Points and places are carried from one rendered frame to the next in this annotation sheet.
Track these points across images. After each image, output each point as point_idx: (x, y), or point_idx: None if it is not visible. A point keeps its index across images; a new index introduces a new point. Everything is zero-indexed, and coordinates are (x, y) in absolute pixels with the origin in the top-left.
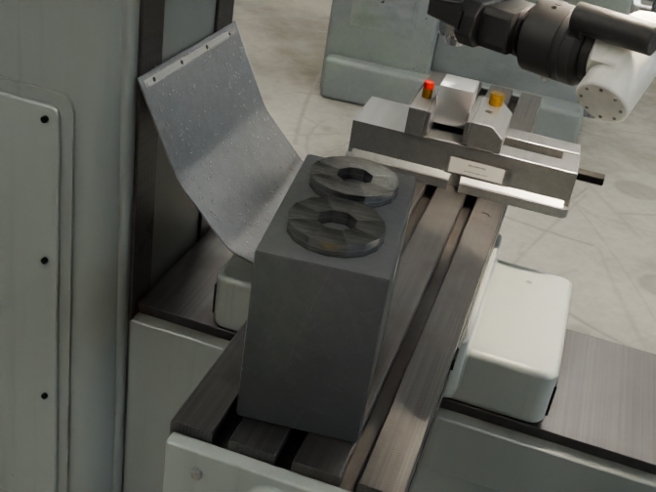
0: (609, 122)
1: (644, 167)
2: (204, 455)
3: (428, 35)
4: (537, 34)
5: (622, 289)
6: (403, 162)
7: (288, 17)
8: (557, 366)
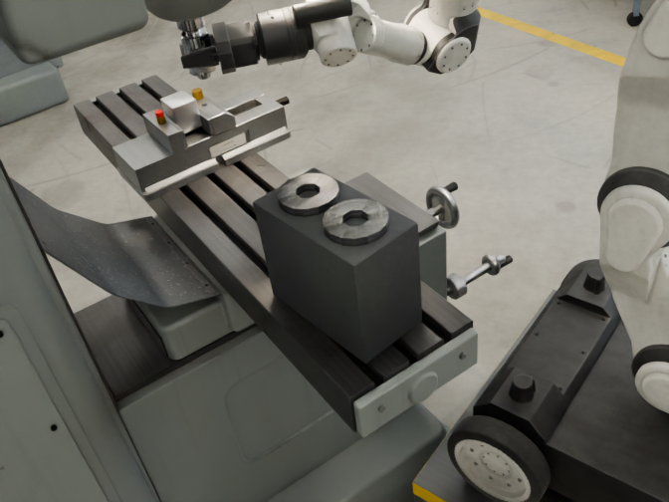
0: (64, 62)
1: (119, 77)
2: (382, 394)
3: None
4: (277, 40)
5: None
6: (182, 172)
7: None
8: None
